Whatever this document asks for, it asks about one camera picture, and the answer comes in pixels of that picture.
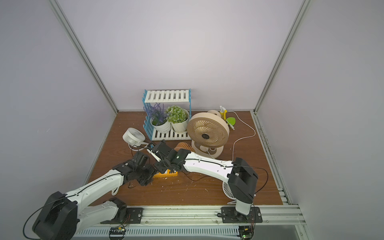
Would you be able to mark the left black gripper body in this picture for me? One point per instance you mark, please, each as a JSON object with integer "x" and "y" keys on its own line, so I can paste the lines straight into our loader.
{"x": 147, "y": 173}

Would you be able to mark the lavender plant white pot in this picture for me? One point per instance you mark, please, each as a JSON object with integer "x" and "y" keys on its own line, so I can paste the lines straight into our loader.
{"x": 158, "y": 116}

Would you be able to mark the green round object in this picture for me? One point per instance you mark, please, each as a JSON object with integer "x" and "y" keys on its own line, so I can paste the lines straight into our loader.
{"x": 231, "y": 121}

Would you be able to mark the small white fan left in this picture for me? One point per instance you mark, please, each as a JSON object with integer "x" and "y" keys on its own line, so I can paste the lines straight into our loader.
{"x": 135, "y": 139}

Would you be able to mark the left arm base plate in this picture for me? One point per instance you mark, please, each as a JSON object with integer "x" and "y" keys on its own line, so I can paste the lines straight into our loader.
{"x": 127, "y": 216}

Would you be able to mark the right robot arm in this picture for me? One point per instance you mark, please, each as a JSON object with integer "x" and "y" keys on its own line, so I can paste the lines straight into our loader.
{"x": 238, "y": 174}

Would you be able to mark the small white fan right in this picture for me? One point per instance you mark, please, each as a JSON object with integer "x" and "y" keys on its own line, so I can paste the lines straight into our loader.
{"x": 227, "y": 191}

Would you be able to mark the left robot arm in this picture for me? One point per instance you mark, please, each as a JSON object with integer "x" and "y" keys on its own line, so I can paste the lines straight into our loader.
{"x": 64, "y": 215}

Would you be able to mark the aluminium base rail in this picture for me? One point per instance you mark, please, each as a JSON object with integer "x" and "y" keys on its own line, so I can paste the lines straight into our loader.
{"x": 284, "y": 222}

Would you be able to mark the small white fan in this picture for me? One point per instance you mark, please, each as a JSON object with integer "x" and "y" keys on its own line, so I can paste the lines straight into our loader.
{"x": 135, "y": 139}
{"x": 227, "y": 191}

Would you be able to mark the small orange fan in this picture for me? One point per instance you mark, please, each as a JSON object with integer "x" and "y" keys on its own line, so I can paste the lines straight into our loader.
{"x": 184, "y": 145}

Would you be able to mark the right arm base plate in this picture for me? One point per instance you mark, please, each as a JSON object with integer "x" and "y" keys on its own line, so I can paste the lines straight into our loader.
{"x": 229, "y": 215}

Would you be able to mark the yellow power strip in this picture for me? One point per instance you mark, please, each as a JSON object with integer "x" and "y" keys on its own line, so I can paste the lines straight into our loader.
{"x": 167, "y": 174}

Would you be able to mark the green plant white pot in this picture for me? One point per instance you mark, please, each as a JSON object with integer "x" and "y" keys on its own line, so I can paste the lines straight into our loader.
{"x": 178, "y": 117}

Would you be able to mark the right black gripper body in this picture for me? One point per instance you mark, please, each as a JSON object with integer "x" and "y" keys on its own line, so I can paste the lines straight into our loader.
{"x": 163, "y": 154}

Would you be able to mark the blue white slatted shelf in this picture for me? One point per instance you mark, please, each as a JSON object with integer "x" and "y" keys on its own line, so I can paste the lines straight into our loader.
{"x": 168, "y": 98}

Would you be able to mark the large beige desk fan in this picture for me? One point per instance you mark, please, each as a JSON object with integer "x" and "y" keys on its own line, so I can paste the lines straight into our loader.
{"x": 209, "y": 133}

